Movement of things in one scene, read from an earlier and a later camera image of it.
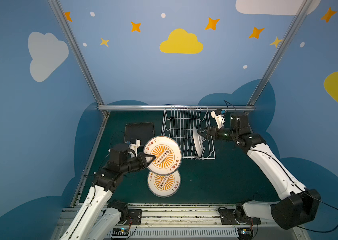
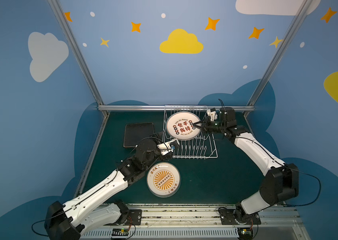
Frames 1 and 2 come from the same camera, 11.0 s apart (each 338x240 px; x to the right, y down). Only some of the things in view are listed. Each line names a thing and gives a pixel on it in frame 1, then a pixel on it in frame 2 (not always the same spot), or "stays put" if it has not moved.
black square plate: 144,131 stays put
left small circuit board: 119,232 stays put
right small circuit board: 244,233 stays put
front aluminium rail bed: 176,222 stays put
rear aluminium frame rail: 176,107 stays put
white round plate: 198,140 -> 180,125
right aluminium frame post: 281,48 stays put
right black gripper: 211,133 -> 206,124
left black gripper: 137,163 -> 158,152
